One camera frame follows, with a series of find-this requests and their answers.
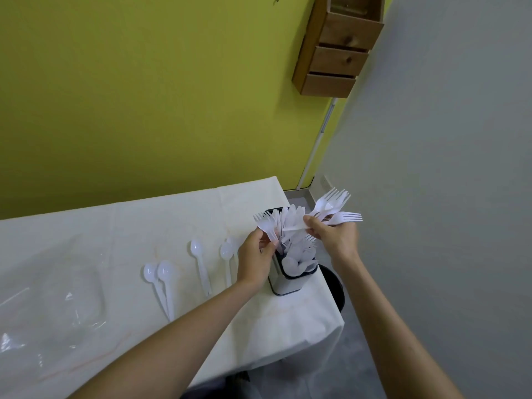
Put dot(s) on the white tablecloth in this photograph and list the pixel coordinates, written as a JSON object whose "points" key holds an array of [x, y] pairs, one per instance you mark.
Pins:
{"points": [[124, 228]]}

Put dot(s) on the person's left hand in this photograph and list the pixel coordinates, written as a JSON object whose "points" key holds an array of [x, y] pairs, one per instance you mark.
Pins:
{"points": [[251, 263]]}

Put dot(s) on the person's right forearm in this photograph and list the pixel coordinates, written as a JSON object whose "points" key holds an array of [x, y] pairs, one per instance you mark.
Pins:
{"points": [[386, 328]]}

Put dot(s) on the person's left thumb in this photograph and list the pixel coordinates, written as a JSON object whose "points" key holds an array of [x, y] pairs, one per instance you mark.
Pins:
{"points": [[269, 250]]}

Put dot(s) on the person's left forearm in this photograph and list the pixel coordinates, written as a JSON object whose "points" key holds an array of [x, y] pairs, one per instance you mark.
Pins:
{"points": [[174, 349]]}

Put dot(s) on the person's right hand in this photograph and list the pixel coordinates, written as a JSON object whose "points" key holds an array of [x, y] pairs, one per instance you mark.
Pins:
{"points": [[338, 243]]}

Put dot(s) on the black round bin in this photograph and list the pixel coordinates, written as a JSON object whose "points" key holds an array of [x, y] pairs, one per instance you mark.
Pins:
{"points": [[334, 286]]}

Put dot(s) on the white wall socket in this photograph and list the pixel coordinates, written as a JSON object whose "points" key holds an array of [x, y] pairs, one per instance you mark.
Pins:
{"points": [[327, 181]]}

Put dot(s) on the bunch of white plastic cutlery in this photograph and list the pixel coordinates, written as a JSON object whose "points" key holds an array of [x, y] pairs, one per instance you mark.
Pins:
{"points": [[297, 253]]}

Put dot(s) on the wooden wall drawer organizer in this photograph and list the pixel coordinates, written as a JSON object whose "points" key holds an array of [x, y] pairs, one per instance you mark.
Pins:
{"points": [[338, 45]]}

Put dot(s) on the clear plastic container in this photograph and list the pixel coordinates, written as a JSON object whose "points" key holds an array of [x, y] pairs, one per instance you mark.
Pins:
{"points": [[77, 297]]}

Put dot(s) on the white cutlery holder black rim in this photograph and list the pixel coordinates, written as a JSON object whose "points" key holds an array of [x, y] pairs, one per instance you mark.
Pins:
{"points": [[286, 284]]}

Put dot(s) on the white wall conduit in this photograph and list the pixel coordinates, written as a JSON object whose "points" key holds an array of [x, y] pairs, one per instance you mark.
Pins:
{"points": [[318, 145]]}

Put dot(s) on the person's right thumb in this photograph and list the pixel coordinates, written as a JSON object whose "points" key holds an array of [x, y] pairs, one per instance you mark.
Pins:
{"points": [[315, 234]]}

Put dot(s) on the clear plastic bag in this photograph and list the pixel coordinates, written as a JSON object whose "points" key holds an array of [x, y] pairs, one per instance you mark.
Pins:
{"points": [[16, 328]]}

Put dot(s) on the white plastic fork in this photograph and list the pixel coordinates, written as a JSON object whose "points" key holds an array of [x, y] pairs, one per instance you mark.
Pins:
{"points": [[271, 236], [262, 218], [328, 200], [341, 199], [347, 218]]}

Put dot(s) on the white plastic spoon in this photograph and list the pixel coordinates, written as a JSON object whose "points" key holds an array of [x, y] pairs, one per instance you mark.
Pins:
{"points": [[196, 248], [226, 250], [150, 274], [236, 245], [165, 270]]}

